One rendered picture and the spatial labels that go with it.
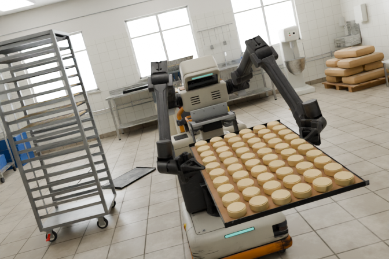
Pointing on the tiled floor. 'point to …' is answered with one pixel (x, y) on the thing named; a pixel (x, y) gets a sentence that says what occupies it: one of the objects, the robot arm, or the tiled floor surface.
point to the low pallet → (355, 84)
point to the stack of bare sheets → (131, 177)
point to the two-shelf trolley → (10, 156)
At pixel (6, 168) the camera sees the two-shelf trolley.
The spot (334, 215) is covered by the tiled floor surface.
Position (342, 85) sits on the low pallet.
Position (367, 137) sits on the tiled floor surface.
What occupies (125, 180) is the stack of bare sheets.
